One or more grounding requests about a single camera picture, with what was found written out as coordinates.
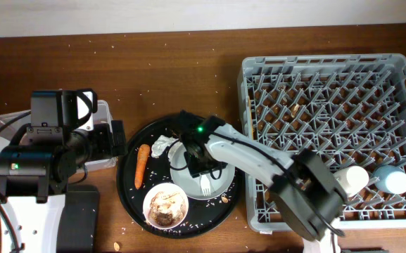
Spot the white tissue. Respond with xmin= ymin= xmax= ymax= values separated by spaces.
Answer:
xmin=151 ymin=135 xmax=177 ymax=158

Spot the orange carrot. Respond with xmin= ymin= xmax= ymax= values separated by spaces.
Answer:
xmin=134 ymin=144 xmax=151 ymax=189

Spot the white plastic fork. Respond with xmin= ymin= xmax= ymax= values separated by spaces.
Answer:
xmin=200 ymin=174 xmax=211 ymax=197

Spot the grey round plate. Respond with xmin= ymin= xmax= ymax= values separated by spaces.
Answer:
xmin=167 ymin=142 xmax=235 ymax=200

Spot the white bowl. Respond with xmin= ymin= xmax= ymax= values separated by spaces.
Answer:
xmin=142 ymin=183 xmax=189 ymax=230

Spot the white cup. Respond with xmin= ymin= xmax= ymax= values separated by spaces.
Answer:
xmin=334 ymin=166 xmax=369 ymax=197

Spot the light blue cup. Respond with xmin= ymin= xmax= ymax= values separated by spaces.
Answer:
xmin=373 ymin=165 xmax=406 ymax=194

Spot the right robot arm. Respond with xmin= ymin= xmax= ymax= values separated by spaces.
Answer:
xmin=171 ymin=110 xmax=348 ymax=252

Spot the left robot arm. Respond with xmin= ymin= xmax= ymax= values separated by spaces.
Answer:
xmin=0 ymin=89 xmax=127 ymax=252

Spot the grey plastic dishwasher rack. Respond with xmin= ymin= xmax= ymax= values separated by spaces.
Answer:
xmin=238 ymin=53 xmax=406 ymax=229

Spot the round black tray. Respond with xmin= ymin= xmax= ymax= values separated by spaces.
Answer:
xmin=117 ymin=115 xmax=243 ymax=239

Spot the black rectangular bin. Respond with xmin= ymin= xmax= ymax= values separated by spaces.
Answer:
xmin=56 ymin=185 xmax=100 ymax=253

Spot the clear plastic bin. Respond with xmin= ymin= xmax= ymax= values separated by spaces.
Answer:
xmin=0 ymin=100 xmax=117 ymax=171

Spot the peanut on table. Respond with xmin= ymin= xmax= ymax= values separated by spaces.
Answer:
xmin=113 ymin=242 xmax=120 ymax=252

